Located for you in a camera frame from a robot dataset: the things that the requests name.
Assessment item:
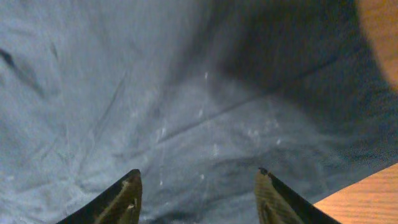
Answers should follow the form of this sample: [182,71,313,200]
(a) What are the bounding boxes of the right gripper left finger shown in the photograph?
[57,169,142,224]

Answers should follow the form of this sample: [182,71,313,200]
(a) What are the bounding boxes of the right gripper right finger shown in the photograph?
[254,167,341,224]

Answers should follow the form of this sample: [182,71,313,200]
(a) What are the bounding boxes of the navy blue shorts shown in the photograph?
[1,0,397,223]

